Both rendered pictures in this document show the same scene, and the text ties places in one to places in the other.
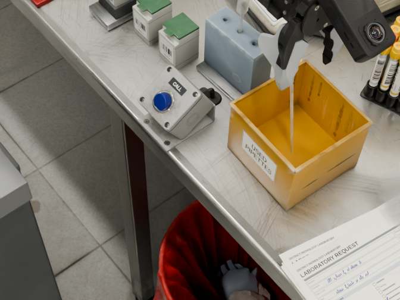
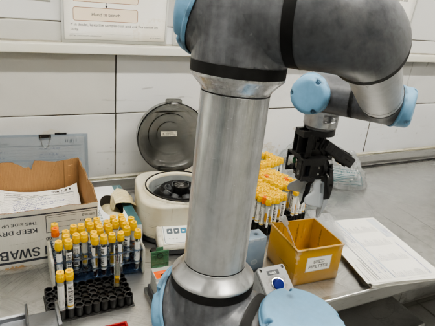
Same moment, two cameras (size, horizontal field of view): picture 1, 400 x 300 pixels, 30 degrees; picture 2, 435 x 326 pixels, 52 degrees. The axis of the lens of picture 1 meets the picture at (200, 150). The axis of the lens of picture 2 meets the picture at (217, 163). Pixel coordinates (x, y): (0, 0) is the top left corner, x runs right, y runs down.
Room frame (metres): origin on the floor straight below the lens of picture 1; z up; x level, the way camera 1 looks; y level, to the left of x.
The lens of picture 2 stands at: (0.59, 0.86, 1.52)
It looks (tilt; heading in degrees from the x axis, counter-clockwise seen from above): 22 degrees down; 284
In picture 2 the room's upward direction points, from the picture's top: 6 degrees clockwise
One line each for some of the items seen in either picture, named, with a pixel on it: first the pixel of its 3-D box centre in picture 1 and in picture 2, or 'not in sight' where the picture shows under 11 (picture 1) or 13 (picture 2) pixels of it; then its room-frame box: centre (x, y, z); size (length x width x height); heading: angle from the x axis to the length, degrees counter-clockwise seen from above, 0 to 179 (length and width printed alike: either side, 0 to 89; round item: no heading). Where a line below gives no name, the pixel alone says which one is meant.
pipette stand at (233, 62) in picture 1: (237, 55); (243, 253); (0.73, -0.05, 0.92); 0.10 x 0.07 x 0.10; 43
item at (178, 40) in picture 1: (178, 41); not in sight; (0.77, 0.04, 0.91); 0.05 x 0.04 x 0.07; 131
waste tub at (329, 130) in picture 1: (296, 134); (303, 250); (0.59, -0.13, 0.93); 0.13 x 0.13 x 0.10; 38
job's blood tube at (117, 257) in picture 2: not in sight; (117, 275); (0.96, 0.15, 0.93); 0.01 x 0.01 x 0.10
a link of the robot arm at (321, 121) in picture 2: not in sight; (322, 118); (0.61, -0.11, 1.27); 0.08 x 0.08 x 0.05
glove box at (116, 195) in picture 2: not in sight; (114, 211); (1.11, -0.11, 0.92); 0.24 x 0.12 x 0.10; 131
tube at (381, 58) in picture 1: (378, 67); (266, 215); (0.71, -0.25, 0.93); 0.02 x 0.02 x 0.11
